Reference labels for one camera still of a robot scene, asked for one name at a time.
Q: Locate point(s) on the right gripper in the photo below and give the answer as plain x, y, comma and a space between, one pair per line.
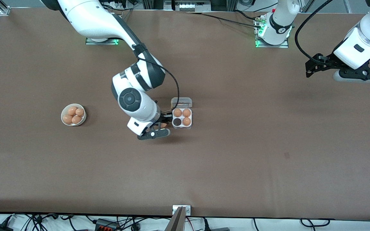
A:
163, 122

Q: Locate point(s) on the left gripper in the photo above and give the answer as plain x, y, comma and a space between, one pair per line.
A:
329, 61

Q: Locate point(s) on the clear plastic egg box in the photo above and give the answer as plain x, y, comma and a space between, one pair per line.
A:
181, 102

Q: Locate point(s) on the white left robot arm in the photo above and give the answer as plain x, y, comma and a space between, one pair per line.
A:
279, 25

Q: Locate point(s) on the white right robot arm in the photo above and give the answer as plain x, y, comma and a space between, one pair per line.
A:
88, 19

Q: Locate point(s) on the white round bowl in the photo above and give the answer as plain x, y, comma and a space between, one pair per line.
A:
84, 117

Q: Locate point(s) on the power strip with white sockets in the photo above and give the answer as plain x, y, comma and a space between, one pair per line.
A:
188, 6

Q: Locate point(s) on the black orange power adapter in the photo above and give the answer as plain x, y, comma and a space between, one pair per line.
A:
106, 225

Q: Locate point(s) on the black right camera mount bracket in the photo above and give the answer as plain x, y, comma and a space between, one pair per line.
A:
141, 137

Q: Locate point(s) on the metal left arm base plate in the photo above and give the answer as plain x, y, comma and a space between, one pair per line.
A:
284, 46

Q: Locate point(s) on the silver aluminium frame post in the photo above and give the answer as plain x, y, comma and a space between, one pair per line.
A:
347, 6
307, 6

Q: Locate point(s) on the silver camera mount plate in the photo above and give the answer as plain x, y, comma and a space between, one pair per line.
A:
188, 210

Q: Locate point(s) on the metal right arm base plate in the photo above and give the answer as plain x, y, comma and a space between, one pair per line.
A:
108, 42

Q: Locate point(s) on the grey camera support pole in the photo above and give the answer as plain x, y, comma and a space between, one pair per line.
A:
177, 223

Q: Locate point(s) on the silver table corner bracket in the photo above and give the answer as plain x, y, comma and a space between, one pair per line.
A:
4, 12

